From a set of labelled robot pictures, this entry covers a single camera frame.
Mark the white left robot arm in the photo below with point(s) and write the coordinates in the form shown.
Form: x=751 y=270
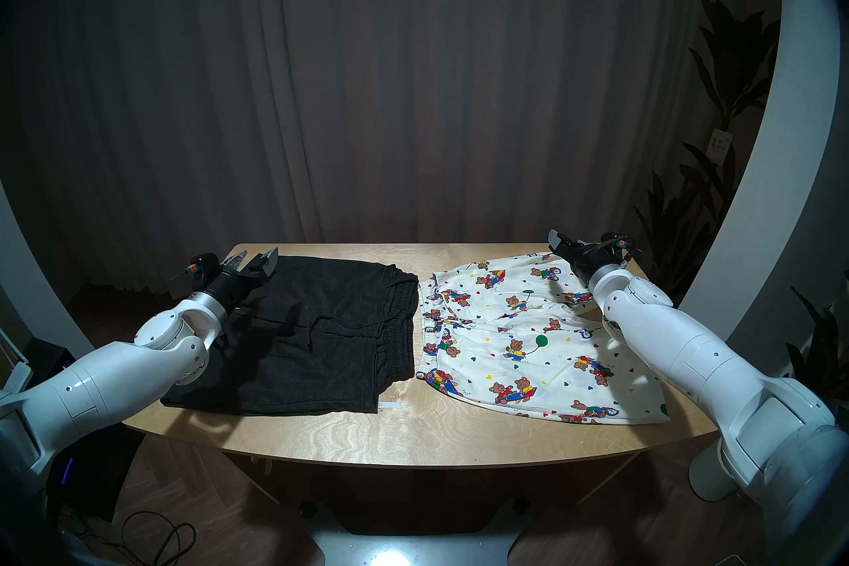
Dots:
x=99 y=385

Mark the light wooden table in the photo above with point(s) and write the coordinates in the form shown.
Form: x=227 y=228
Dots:
x=424 y=439

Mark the white paper plant tag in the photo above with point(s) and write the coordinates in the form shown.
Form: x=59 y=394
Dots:
x=719 y=145

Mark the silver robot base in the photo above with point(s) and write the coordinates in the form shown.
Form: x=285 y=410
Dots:
x=411 y=551

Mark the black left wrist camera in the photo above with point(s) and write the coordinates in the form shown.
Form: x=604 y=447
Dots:
x=204 y=271

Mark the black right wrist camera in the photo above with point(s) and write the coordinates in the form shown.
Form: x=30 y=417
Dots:
x=620 y=246

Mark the tall dark leafy plant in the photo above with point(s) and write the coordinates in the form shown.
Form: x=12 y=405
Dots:
x=729 y=61

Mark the white box device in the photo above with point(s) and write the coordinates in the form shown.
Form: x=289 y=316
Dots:
x=16 y=379

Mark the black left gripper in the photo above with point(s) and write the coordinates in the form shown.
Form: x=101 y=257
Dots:
x=232 y=287

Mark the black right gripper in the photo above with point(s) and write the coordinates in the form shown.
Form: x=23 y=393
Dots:
x=587 y=259

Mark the small dark leafy plant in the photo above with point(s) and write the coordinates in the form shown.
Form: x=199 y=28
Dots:
x=822 y=352

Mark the grey pleated curtain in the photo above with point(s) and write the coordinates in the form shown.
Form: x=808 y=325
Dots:
x=398 y=74

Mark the white bear print shorts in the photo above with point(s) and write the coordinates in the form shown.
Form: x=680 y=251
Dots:
x=530 y=366

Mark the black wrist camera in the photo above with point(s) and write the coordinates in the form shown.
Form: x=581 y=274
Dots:
x=204 y=271
x=620 y=246

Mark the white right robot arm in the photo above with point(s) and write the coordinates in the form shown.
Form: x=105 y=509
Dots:
x=696 y=352

